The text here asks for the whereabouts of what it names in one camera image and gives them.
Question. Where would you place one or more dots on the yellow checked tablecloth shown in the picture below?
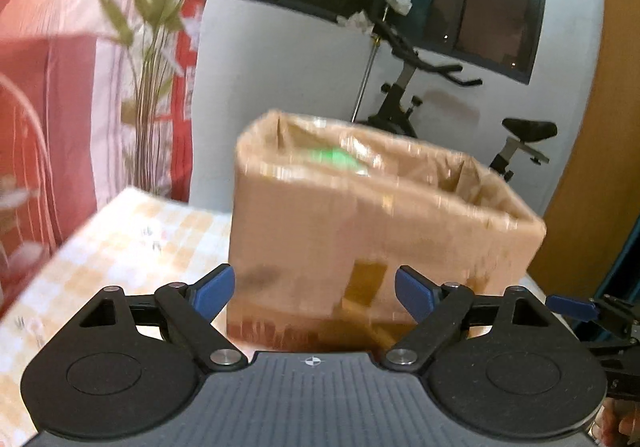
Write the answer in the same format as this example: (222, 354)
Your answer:
(125, 247)

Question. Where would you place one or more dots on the person's right hand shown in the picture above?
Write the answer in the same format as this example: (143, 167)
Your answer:
(622, 424)

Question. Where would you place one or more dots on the metal pole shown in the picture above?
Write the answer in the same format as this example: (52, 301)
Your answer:
(365, 77)

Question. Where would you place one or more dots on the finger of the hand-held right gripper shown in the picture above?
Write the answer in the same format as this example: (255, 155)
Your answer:
(570, 308)

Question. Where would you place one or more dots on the white crumpled paper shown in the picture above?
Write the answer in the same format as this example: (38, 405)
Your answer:
(356, 21)

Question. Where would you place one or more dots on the cardboard box with plastic liner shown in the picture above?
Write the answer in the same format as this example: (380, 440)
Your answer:
(310, 227)

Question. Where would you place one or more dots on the green snack packet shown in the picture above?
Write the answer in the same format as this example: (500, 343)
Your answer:
(335, 158)

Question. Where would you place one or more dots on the yellow wooden door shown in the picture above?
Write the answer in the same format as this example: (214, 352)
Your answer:
(600, 102)

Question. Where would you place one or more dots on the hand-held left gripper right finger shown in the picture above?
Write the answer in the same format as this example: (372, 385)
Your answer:
(412, 289)

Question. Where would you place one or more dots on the black exercise bike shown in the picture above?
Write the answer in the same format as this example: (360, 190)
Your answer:
(400, 97)

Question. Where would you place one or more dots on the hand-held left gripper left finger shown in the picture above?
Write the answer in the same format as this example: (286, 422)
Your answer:
(216, 289)

